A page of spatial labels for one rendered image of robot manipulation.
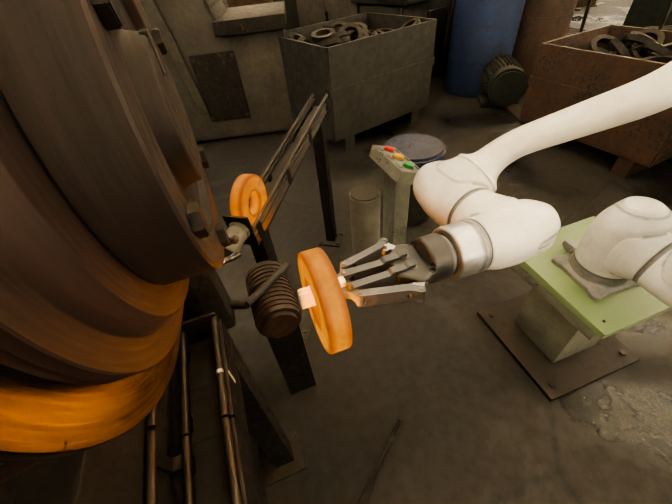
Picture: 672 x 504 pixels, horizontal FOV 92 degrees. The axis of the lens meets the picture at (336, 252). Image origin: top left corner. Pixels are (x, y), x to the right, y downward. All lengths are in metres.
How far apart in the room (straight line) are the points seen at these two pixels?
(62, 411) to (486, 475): 1.18
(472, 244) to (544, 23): 3.55
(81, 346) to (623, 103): 0.73
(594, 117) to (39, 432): 0.74
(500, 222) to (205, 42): 2.73
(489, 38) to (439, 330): 2.80
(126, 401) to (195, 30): 2.87
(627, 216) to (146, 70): 1.08
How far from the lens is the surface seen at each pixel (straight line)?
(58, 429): 0.24
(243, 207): 0.89
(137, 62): 0.29
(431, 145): 1.79
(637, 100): 0.72
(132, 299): 0.25
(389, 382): 1.33
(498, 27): 3.65
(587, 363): 1.56
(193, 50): 3.06
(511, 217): 0.57
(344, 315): 0.42
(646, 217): 1.14
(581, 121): 0.71
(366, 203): 1.21
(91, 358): 0.23
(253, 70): 3.02
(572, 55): 2.77
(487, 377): 1.41
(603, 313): 1.23
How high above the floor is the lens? 1.21
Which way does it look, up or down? 43 degrees down
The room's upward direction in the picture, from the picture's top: 7 degrees counter-clockwise
